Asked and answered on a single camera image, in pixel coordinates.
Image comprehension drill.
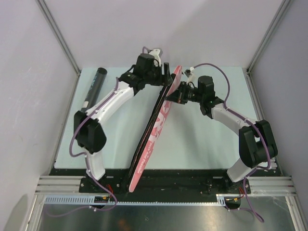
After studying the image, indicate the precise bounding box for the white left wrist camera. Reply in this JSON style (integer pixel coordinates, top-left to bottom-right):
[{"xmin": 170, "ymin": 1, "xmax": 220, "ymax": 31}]
[{"xmin": 148, "ymin": 48, "xmax": 163, "ymax": 62}]

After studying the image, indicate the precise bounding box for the pink racket bag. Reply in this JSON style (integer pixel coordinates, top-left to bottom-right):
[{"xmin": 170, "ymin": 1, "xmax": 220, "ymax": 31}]
[{"xmin": 125, "ymin": 65, "xmax": 182, "ymax": 193}]

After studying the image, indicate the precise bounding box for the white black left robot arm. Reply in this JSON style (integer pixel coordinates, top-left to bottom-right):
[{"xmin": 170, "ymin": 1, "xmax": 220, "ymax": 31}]
[{"xmin": 69, "ymin": 48, "xmax": 171, "ymax": 193}]

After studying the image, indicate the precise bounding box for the aluminium frame post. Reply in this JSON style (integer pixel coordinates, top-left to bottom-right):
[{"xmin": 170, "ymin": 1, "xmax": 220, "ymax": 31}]
[
  {"xmin": 35, "ymin": 0, "xmax": 81, "ymax": 75},
  {"xmin": 246, "ymin": 0, "xmax": 294, "ymax": 73}
]

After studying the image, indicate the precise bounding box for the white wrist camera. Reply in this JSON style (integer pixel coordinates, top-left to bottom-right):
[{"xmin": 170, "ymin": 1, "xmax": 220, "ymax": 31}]
[
  {"xmin": 184, "ymin": 66, "xmax": 196, "ymax": 84},
  {"xmin": 148, "ymin": 48, "xmax": 163, "ymax": 62}
]

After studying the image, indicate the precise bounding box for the black shuttlecock tube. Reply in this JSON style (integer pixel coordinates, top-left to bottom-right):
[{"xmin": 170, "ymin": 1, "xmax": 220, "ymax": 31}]
[{"xmin": 81, "ymin": 67, "xmax": 107, "ymax": 112}]

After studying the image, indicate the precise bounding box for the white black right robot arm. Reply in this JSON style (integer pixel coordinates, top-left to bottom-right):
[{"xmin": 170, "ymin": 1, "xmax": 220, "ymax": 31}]
[{"xmin": 167, "ymin": 76, "xmax": 278, "ymax": 193}]

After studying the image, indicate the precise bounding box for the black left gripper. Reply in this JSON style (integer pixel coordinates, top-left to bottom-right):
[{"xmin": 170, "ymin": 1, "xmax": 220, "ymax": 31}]
[{"xmin": 144, "ymin": 63, "xmax": 173, "ymax": 87}]

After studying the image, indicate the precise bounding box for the right aluminium frame post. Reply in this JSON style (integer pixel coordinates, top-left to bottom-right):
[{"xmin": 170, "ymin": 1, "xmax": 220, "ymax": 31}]
[{"xmin": 246, "ymin": 0, "xmax": 294, "ymax": 73}]

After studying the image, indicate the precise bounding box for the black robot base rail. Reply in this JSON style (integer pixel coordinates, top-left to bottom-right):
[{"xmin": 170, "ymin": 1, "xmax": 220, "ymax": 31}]
[{"xmin": 50, "ymin": 169, "xmax": 277, "ymax": 205}]

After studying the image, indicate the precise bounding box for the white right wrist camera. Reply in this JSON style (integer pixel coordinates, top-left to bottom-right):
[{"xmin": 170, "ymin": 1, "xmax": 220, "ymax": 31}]
[{"xmin": 184, "ymin": 66, "xmax": 196, "ymax": 84}]

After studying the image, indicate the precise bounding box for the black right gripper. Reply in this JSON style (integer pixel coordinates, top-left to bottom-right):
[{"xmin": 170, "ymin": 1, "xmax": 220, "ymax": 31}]
[{"xmin": 165, "ymin": 81, "xmax": 204, "ymax": 104}]

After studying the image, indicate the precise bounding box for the left aluminium frame post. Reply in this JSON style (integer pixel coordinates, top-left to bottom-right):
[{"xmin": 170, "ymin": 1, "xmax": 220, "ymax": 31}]
[{"xmin": 35, "ymin": 0, "xmax": 81, "ymax": 75}]

